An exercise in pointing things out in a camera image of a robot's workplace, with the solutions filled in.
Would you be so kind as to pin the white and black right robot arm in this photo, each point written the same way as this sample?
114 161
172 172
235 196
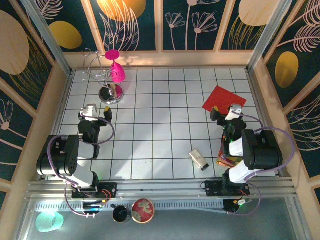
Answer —
262 150

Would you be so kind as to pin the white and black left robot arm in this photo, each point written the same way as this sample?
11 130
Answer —
57 155

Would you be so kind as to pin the colourful snack packet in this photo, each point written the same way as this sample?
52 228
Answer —
223 161

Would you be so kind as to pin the pink wine glass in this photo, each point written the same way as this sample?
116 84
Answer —
117 73

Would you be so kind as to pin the beige box with black end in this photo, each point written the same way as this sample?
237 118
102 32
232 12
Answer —
197 158

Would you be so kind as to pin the small lit circuit board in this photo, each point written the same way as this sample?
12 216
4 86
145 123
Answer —
93 207
242 202

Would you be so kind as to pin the black mug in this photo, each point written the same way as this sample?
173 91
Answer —
121 215

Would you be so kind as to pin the translucent teal cup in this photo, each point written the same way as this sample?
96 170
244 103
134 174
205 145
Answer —
48 222

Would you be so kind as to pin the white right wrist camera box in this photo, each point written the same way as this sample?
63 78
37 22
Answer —
234 111

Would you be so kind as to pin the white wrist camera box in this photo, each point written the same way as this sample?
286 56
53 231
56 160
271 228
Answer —
88 111
234 111

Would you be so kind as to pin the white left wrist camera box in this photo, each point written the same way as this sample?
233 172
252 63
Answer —
88 111

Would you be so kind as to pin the aluminium table side rail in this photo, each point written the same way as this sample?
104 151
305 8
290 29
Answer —
257 100
62 105

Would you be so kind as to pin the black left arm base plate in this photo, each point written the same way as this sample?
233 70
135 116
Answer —
110 188

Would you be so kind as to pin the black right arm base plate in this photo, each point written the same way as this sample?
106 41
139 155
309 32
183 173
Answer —
212 187

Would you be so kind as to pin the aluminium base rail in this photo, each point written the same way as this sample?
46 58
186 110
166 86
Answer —
162 190

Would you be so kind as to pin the aluminium corner post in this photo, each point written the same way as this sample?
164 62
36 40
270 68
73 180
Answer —
48 37
266 37

